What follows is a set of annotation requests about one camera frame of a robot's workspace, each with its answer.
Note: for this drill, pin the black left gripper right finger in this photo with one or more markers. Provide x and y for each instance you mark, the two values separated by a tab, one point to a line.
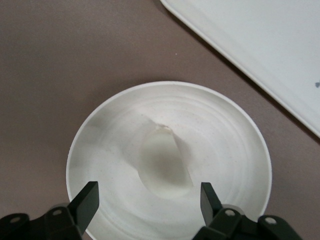
212	212

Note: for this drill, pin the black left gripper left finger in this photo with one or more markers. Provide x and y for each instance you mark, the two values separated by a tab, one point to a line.
82	210

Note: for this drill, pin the white steamed bun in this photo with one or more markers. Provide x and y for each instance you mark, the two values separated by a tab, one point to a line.
162	162

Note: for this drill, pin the white round plate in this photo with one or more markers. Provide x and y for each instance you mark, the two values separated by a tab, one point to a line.
212	130

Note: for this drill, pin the cream rectangular tray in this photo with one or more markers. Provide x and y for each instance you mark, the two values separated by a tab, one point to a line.
262	37

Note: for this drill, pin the brown table mat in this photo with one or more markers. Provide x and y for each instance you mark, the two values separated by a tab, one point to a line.
50	75

